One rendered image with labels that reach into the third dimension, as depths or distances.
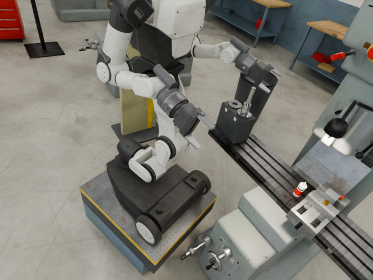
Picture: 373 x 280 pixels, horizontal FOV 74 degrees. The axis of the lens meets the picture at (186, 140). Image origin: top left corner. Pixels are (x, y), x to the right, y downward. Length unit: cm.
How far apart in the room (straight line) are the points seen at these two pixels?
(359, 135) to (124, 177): 137
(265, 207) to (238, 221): 17
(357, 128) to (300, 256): 131
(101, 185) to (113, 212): 25
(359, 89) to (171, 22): 75
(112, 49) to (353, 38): 82
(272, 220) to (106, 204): 110
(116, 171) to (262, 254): 107
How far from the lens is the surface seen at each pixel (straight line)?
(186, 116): 80
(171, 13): 100
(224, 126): 169
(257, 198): 153
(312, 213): 143
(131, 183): 177
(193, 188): 174
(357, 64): 111
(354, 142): 121
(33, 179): 267
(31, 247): 230
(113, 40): 101
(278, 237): 147
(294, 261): 221
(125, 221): 180
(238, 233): 151
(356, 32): 100
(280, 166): 165
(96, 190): 196
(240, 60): 125
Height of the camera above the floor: 198
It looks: 42 degrees down
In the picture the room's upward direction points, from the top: 12 degrees clockwise
